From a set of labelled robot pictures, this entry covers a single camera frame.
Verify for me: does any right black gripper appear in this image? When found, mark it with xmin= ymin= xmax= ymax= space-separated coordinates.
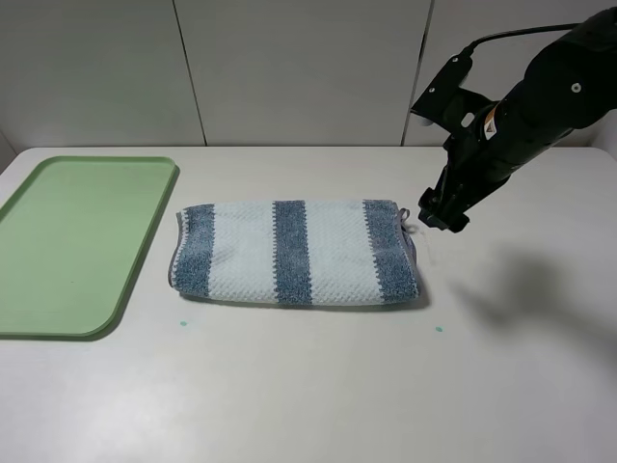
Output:
xmin=418 ymin=132 xmax=516 ymax=232

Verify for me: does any green plastic tray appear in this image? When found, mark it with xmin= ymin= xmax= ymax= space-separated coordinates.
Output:
xmin=1 ymin=156 xmax=178 ymax=338

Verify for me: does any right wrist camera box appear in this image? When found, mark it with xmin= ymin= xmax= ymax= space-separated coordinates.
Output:
xmin=411 ymin=51 xmax=493 ymax=134

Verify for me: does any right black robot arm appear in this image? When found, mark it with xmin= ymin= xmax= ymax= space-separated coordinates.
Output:
xmin=411 ymin=8 xmax=616 ymax=232

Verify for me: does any blue white striped towel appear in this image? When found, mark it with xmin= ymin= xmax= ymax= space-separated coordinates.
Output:
xmin=168 ymin=200 xmax=420 ymax=307

